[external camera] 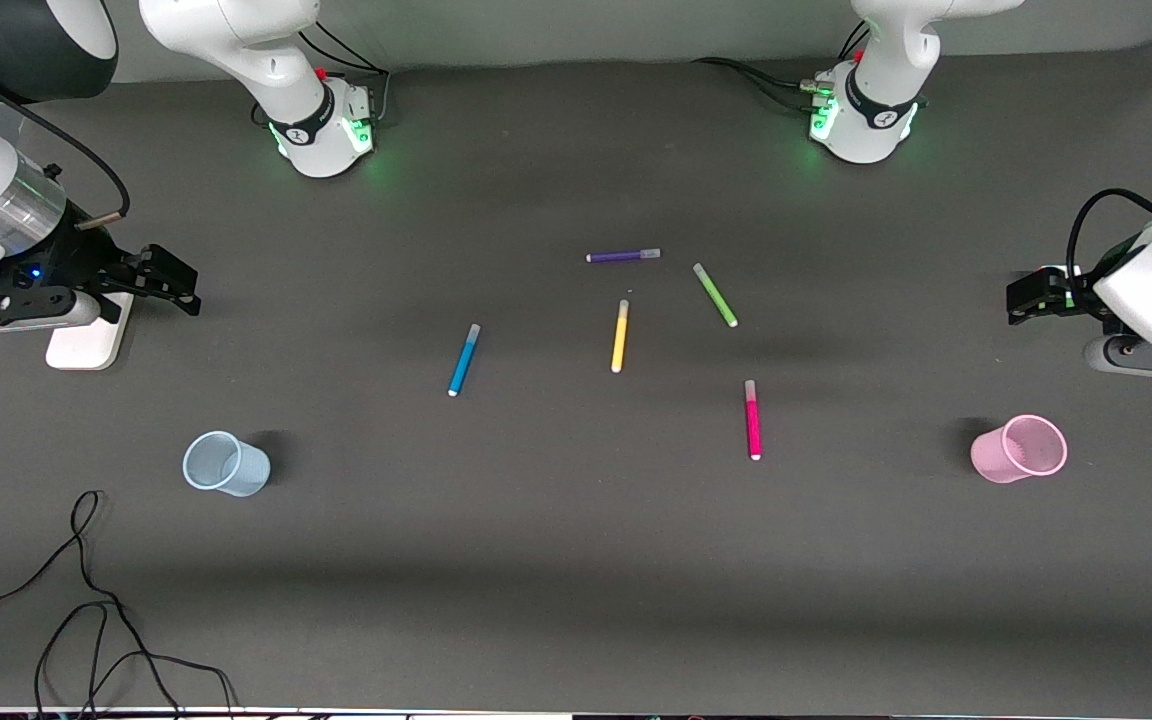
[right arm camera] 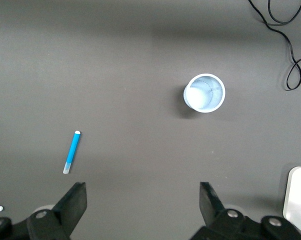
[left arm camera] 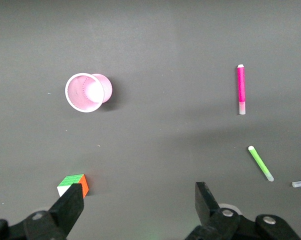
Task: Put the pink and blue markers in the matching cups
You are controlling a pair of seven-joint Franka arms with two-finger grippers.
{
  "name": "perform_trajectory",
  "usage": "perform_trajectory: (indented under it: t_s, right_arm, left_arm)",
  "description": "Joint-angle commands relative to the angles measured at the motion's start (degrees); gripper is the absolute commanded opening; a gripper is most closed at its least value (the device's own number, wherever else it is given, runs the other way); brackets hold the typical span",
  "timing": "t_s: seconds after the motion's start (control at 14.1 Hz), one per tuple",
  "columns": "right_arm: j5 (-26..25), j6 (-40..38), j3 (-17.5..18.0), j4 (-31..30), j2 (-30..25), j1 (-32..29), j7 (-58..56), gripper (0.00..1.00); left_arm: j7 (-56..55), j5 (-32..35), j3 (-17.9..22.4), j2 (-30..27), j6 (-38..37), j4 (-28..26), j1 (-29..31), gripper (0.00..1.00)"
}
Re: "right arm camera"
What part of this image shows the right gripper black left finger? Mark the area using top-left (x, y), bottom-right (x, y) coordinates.
top-left (0, 181), bottom-right (88, 240)

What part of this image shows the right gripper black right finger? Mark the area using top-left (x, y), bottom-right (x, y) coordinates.
top-left (189, 181), bottom-right (301, 240)

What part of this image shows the blue marker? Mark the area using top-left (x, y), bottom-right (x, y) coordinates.
top-left (62, 130), bottom-right (82, 175)

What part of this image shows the white box device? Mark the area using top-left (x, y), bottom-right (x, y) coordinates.
top-left (282, 166), bottom-right (301, 236)

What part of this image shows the light blue plastic cup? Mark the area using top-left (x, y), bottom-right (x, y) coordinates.
top-left (182, 73), bottom-right (227, 114)

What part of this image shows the thin black cable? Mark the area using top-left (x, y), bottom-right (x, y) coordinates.
top-left (247, 0), bottom-right (301, 91)

